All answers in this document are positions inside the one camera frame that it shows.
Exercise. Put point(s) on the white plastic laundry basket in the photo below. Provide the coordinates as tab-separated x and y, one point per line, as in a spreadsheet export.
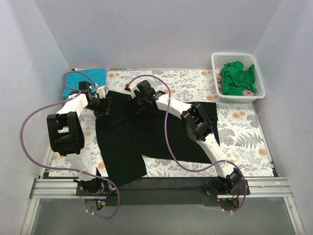
219	59

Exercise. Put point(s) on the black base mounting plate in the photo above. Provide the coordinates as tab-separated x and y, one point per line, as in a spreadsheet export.
162	191

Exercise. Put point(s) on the folded teal t shirt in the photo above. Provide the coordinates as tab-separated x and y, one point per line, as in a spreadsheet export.
98	76

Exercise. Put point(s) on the black t shirt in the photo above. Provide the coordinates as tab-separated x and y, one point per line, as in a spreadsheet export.
124	137

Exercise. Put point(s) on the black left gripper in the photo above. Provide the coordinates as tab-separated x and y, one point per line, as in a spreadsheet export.
104	107

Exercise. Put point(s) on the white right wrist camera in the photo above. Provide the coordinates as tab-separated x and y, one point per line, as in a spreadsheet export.
133	89

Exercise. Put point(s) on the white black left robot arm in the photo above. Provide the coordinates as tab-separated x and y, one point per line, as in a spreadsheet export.
66	134

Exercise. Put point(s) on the green t shirt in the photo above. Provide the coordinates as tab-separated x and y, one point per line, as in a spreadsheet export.
239	66

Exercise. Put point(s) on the floral patterned table mat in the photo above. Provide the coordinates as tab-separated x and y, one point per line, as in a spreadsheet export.
239	131

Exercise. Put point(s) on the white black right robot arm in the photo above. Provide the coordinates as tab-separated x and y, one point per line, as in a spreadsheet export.
198	127

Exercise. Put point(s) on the aluminium frame rail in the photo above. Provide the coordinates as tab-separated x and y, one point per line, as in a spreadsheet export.
67	188

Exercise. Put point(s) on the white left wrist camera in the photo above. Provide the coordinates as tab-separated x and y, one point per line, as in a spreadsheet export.
101	92

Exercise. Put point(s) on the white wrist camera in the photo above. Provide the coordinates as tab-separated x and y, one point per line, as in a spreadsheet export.
133	89
101	92

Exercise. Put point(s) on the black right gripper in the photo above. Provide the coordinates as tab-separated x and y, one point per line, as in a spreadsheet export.
136	101

